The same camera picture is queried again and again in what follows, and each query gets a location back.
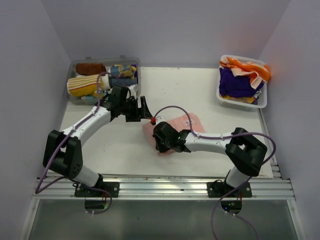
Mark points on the brown rolled towel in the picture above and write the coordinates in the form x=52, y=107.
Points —
x=88, y=69

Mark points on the orange white towel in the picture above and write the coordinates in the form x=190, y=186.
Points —
x=256, y=72

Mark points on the purple towel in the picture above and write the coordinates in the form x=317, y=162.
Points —
x=236, y=86

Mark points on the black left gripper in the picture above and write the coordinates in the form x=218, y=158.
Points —
x=136, y=116

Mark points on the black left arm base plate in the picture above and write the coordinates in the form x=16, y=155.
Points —
x=105, y=189

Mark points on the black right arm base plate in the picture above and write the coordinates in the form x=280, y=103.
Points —
x=218, y=188

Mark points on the pink terry towel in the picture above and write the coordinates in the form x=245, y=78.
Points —
x=178, y=123

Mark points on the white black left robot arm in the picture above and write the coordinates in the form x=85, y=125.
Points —
x=63, y=151

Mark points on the aluminium table edge rail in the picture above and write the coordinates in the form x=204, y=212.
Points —
x=172, y=188

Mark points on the white rolled towel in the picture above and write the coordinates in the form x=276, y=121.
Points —
x=105, y=82

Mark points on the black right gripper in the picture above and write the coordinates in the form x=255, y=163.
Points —
x=160, y=148

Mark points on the clear plastic storage bin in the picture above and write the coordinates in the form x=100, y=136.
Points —
x=107, y=62

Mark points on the dark blue rolled towel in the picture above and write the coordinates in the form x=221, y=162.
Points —
x=122, y=81

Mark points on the yellow striped rolled towel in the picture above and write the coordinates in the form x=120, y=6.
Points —
x=86, y=85

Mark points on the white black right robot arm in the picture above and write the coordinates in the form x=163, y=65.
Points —
x=245, y=151

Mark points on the white plastic laundry basket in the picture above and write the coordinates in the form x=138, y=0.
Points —
x=249, y=104

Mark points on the blue yellow patterned rolled towel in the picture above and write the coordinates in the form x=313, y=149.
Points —
x=123, y=71

